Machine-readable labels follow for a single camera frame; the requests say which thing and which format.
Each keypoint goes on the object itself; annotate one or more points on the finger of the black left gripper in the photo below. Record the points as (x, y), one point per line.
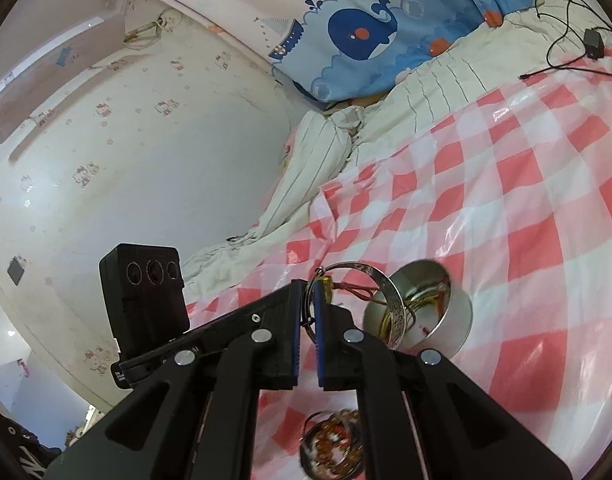
(271, 312)

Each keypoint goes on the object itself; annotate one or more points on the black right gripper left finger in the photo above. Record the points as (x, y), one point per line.
(195, 417)

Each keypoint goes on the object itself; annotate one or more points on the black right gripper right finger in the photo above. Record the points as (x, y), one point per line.
(420, 416)

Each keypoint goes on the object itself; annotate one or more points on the round silver metal tin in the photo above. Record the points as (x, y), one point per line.
(438, 313)

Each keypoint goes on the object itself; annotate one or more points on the red white checkered plastic cloth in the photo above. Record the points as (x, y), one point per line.
(513, 196)

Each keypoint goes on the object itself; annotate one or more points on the blue whale pattern curtain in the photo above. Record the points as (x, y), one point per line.
(345, 49)

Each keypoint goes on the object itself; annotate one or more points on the white striped bed quilt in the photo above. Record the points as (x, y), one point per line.
(323, 146)

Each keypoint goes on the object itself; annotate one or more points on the black left tracking camera box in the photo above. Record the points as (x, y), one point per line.
(143, 292)

